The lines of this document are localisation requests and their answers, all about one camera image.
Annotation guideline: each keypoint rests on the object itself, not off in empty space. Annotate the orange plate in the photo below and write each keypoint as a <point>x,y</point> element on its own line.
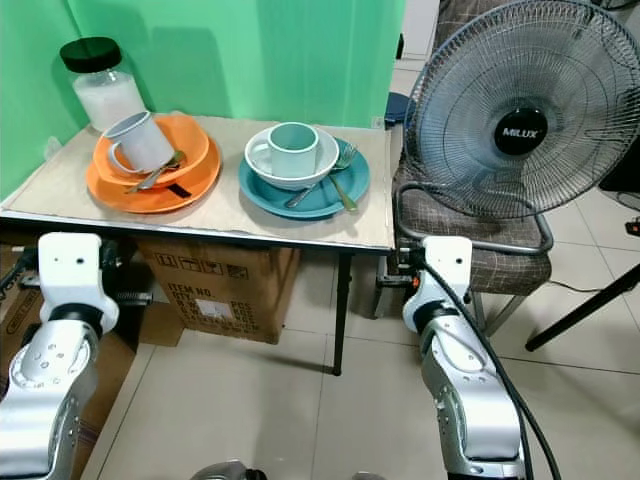
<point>200,183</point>

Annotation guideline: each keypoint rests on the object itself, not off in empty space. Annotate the printed brown cardboard box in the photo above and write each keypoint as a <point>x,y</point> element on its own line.
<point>240,290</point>

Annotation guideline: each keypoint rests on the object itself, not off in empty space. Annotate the teal plate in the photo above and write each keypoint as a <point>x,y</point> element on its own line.
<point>265,193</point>

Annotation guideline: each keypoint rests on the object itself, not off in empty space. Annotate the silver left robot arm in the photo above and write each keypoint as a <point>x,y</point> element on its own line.
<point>45,400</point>

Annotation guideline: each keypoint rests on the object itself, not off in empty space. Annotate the silver fork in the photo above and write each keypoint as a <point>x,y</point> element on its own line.
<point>312,187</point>

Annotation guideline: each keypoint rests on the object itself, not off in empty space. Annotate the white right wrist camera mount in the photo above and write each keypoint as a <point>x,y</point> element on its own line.
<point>445,262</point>

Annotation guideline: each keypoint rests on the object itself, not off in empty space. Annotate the mint green mug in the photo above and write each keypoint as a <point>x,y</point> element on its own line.
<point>297,153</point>

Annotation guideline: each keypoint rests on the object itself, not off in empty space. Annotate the white bowl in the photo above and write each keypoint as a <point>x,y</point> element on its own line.
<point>328,163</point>

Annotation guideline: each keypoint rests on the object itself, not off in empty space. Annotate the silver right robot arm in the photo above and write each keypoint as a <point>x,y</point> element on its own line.
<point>470,400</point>

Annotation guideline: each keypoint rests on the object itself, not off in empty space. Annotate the orange bowl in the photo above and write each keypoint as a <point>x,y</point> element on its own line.
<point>192,138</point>

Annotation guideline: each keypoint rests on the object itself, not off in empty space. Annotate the large flattened cardboard box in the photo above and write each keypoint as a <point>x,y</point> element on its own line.
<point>20,310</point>

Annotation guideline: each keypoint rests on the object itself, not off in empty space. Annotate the grey mug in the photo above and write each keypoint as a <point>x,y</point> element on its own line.
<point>145,142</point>

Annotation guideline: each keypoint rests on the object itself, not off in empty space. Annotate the black stand leg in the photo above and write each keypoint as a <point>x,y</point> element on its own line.
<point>585,305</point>

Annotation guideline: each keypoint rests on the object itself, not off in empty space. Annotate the gold spoon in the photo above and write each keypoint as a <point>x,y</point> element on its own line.
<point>157,173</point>

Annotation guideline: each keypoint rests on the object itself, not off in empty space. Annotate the green backdrop cloth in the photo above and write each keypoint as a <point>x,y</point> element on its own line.
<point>240,55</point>

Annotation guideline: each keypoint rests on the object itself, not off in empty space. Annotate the blue round container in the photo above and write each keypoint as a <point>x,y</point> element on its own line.
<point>397,108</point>

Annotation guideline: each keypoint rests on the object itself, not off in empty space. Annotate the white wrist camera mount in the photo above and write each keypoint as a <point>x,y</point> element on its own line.
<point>72,270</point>
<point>445,262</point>

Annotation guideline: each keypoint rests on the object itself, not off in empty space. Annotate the glass jar with black lid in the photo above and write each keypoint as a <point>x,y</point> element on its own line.
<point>105,92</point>

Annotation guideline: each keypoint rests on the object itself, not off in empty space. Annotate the black table leg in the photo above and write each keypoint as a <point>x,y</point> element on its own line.
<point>342,320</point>

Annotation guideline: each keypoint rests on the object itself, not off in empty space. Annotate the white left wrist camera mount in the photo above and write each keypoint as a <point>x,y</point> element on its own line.
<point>72,270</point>

